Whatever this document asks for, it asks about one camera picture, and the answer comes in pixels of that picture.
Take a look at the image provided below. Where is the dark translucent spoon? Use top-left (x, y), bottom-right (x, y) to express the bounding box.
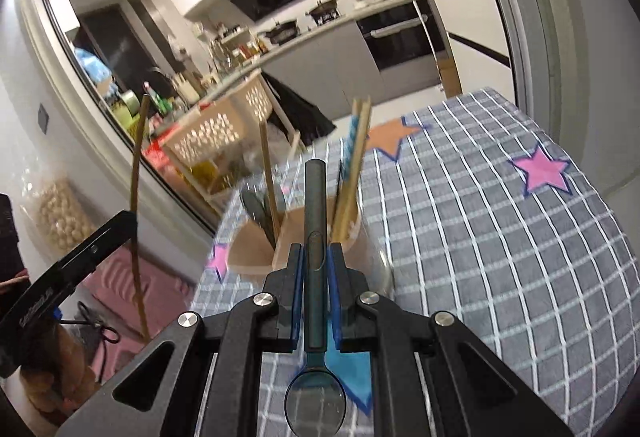
top-left (240, 184), bottom-right (277, 249)
top-left (285, 158), bottom-right (346, 436)

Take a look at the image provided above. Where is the wooden chopstick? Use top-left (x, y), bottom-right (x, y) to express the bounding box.
top-left (336, 98), bottom-right (372, 242)
top-left (129, 94), bottom-right (151, 343)
top-left (332, 99), bottom-right (364, 238)
top-left (259, 122), bottom-right (280, 244)

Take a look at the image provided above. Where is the blue patterned chopstick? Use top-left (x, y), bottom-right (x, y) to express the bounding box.
top-left (340, 114), bottom-right (359, 182)

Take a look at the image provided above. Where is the person's left hand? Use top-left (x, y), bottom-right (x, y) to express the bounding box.
top-left (20, 322), bottom-right (101, 417)

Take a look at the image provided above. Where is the bag of round nuts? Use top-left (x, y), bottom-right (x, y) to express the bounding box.
top-left (35, 178), bottom-right (96, 255)

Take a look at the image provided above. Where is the pink plastic stool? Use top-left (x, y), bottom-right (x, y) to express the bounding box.
top-left (81, 245), bottom-right (196, 383)

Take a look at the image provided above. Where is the blue checkered tablecloth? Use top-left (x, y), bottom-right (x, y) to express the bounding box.
top-left (358, 89), bottom-right (639, 436)

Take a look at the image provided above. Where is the beige flower-cutout storage cart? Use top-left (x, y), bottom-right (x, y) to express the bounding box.
top-left (160, 70), bottom-right (304, 216)

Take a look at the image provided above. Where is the black cloth on cart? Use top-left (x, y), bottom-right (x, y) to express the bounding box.
top-left (262, 72), bottom-right (336, 146)

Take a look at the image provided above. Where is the cardboard box on floor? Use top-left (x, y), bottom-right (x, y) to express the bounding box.
top-left (437, 58), bottom-right (462, 99)

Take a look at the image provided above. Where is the black built-in oven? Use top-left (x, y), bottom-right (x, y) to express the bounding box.
top-left (356, 0), bottom-right (446, 71)

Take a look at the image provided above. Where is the black wok on stove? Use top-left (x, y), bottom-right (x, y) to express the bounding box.
top-left (264, 20), bottom-right (299, 46)

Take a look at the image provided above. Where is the black pot on stove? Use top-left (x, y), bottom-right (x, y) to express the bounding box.
top-left (307, 0), bottom-right (341, 26)

